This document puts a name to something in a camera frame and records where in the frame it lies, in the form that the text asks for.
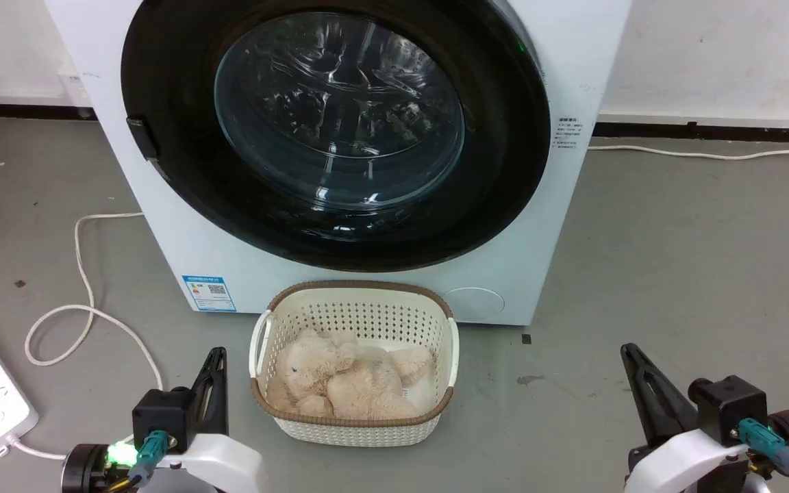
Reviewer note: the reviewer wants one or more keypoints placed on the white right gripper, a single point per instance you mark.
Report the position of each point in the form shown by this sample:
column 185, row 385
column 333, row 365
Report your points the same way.
column 689, row 462

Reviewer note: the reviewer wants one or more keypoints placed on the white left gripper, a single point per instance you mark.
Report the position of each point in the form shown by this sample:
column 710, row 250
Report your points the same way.
column 223, row 465

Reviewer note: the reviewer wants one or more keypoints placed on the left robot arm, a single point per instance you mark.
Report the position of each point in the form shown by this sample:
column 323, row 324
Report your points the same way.
column 85, row 470

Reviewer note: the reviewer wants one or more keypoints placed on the round black glass washer door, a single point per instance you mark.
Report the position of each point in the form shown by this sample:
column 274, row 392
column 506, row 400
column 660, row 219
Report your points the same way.
column 182, row 164

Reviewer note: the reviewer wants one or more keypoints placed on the white front-load washing machine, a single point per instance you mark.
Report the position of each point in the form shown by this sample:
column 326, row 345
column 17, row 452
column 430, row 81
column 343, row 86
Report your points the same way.
column 572, row 82

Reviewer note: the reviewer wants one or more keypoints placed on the blue energy label sticker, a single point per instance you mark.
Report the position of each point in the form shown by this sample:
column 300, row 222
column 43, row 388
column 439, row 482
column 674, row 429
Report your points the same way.
column 209, row 293

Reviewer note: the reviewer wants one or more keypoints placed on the beige plush teddy bear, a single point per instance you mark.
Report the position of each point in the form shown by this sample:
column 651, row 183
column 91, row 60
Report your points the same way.
column 360, row 387

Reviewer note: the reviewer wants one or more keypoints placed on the white perforated laundry basket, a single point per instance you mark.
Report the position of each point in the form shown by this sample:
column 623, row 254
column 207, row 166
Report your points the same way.
column 360, row 311

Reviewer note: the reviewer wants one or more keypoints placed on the round white filter cover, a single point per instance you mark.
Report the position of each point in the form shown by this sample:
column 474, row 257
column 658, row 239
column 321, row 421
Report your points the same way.
column 473, row 303

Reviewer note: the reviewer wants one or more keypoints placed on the small printed text sticker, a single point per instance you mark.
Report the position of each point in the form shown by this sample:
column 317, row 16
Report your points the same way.
column 568, row 133

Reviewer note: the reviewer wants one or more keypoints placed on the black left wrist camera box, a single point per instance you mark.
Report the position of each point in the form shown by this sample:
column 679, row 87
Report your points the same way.
column 160, row 419

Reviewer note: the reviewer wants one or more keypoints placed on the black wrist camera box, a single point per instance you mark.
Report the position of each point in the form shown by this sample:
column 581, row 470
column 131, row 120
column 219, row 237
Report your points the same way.
column 727, row 407
column 160, row 419

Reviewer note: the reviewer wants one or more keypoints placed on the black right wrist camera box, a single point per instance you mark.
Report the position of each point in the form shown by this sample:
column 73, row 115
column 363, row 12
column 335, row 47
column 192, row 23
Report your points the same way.
column 727, row 407

